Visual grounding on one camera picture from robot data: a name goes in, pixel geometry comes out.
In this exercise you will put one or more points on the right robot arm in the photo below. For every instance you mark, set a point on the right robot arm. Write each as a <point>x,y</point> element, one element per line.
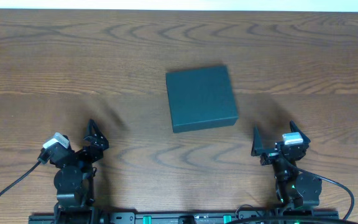
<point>298,191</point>

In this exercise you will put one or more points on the dark green box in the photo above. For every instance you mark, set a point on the dark green box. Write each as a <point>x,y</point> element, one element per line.
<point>201,98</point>

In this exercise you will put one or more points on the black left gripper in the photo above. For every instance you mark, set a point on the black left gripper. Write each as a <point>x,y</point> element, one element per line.
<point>84,152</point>

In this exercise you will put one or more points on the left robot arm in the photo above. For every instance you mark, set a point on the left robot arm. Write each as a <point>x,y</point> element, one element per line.
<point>74,180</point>

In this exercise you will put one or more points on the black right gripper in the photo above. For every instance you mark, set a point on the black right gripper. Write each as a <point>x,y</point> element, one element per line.
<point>274,155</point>

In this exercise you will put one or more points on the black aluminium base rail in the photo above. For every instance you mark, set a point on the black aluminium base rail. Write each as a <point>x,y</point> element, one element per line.
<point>182,217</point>

